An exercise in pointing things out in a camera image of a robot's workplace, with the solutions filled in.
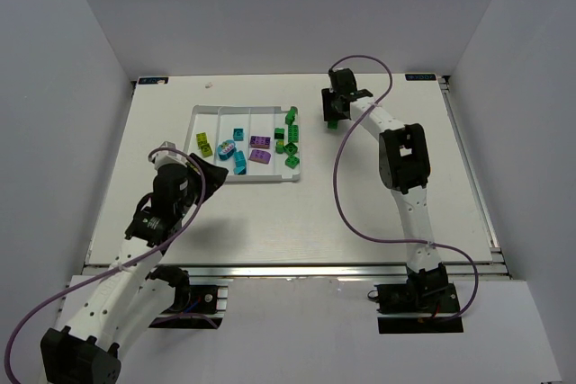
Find teal small lego brick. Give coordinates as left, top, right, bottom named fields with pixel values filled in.
left=233, top=128, right=244, bottom=141

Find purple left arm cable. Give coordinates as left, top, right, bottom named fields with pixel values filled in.
left=6, top=147, right=221, bottom=384

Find teal long lego brick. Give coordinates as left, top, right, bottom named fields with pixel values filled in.
left=233, top=150, right=247, bottom=168

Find white divided sorting tray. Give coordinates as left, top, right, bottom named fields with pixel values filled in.
left=185, top=105, right=302, bottom=183

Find green slanted lego brick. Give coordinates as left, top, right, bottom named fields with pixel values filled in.
left=284, top=106, right=298, bottom=126

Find black corner label left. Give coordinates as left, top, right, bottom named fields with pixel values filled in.
left=137, top=77, right=169, bottom=85

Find green lego piece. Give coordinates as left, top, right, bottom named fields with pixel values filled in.
left=274, top=141, right=284, bottom=154

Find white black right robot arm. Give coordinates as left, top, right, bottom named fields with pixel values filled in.
left=321, top=68, right=448, bottom=309

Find black corner label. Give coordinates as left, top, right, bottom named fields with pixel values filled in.
left=404, top=73, right=437, bottom=82
left=137, top=77, right=169, bottom=85

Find teal oval flower lego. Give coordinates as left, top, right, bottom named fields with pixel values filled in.
left=217, top=139, right=237, bottom=161

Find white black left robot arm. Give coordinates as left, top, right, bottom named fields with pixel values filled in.
left=40, top=147, right=229, bottom=383

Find purple arch lego brick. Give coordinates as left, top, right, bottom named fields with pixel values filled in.
left=248, top=148, right=272, bottom=165

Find green small lego cube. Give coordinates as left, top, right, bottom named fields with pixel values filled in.
left=283, top=142, right=298, bottom=156

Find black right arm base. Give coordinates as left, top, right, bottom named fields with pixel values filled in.
left=367, top=264, right=464, bottom=335

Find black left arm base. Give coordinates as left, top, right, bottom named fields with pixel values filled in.
left=147, top=266, right=228, bottom=329

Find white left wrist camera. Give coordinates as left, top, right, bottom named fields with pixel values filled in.
left=148, top=141, right=186, bottom=171

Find lime green lego brick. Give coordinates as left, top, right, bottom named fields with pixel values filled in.
left=196, top=132, right=209, bottom=147

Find black corner label right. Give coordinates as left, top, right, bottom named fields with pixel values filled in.
left=404, top=73, right=437, bottom=82

